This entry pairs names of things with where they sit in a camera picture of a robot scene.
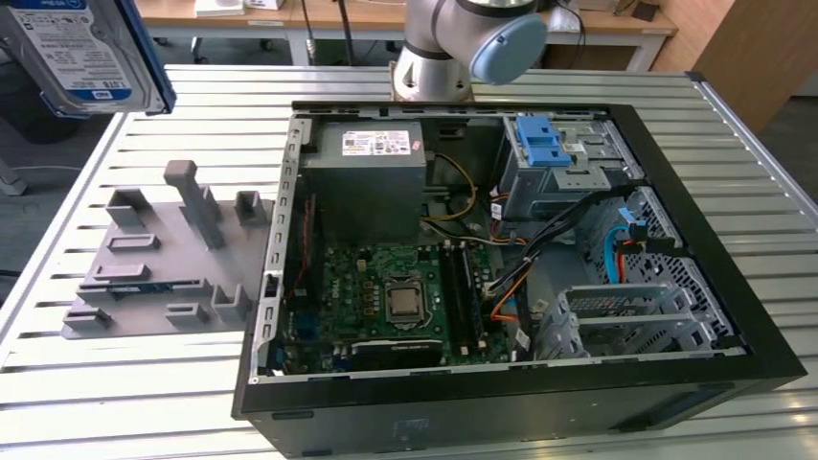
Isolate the blue data wire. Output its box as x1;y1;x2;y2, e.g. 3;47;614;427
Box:
602;206;643;287

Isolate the hard disk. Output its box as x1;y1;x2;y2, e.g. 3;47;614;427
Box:
0;0;179;117

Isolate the metal disk bay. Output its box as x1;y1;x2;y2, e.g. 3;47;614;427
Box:
536;282;728;360

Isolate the green motherboard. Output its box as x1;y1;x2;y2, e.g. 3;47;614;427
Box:
285;241;513;375

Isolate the CPU socket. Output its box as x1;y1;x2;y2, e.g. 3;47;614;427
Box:
380;273;436;333

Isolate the grey power supply unit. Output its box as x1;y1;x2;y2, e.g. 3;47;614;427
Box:
298;119;429;245

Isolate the silver CPU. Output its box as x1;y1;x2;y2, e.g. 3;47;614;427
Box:
386;286;424;320

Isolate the black RAM stick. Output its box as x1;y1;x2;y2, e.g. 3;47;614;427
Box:
440;242;472;355

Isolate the black graphics card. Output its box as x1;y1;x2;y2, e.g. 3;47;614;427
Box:
349;337;446;371

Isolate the blue plastic drive latch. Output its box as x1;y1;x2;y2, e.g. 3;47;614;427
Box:
514;114;574;167

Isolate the metal optical drive cage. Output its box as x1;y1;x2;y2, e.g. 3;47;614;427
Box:
498;114;645;221

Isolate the black PC case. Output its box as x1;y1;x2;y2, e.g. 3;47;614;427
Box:
230;100;808;457

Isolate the grey parts rack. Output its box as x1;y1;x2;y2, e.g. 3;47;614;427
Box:
58;160;278;341

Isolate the wooden desk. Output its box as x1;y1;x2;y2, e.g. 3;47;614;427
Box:
137;0;681;73

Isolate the black mesh bin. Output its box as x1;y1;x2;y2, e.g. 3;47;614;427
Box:
0;95;82;145

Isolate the grey metal foot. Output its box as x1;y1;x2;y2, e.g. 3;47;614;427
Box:
0;157;31;197

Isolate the wooden cabinet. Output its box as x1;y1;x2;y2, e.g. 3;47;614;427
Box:
652;0;818;133

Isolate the yellow wire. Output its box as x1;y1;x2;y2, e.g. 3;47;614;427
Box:
421;151;480;222

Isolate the black wire bundle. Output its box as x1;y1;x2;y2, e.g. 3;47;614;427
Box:
489;184;648;298

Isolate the orange wire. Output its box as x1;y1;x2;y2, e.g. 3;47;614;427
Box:
489;292;524;328

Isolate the black power wire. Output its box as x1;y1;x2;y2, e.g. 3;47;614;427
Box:
618;222;691;256

